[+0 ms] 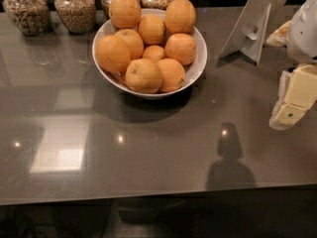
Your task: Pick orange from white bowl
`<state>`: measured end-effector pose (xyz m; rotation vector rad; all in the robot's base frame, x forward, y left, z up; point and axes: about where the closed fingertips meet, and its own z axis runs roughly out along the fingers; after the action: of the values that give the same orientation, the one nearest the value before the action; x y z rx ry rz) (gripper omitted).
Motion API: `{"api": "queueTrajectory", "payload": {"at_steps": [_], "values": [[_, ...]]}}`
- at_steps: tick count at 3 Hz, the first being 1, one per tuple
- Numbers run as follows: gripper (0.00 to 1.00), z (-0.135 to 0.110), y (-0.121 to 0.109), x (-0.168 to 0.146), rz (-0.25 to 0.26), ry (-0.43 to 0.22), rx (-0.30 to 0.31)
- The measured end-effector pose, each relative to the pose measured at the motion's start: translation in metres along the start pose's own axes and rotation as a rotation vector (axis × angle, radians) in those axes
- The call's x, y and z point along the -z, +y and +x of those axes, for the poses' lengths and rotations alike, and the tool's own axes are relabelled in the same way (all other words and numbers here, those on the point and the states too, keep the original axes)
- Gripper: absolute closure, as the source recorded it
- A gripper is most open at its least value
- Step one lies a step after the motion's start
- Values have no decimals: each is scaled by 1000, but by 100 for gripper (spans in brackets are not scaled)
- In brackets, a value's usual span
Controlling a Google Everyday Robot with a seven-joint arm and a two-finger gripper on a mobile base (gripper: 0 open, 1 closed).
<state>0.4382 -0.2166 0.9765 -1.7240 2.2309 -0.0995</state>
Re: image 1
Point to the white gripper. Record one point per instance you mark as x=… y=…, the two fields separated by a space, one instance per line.
x=303 y=39

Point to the white ceramic bowl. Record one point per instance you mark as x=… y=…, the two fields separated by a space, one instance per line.
x=192 y=71

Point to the small orange centre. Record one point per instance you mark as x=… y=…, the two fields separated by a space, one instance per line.
x=154 y=53

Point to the glass jar far left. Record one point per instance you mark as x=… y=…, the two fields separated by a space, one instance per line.
x=30 y=17

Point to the grey picture frame stand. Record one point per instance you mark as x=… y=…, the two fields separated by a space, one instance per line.
x=247 y=36

